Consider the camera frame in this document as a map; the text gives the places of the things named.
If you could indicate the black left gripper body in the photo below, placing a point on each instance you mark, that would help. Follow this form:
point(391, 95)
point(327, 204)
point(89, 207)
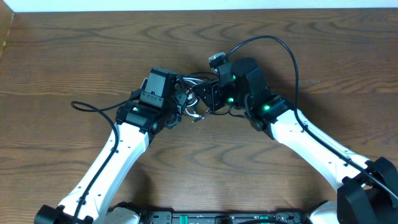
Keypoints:
point(179, 101)

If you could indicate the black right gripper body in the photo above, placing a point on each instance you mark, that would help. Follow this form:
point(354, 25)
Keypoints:
point(219, 97)

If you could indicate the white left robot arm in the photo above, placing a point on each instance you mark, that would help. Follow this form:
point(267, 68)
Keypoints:
point(158, 104)

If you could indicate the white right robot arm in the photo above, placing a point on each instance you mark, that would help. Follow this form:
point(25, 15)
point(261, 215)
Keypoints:
point(366, 190)

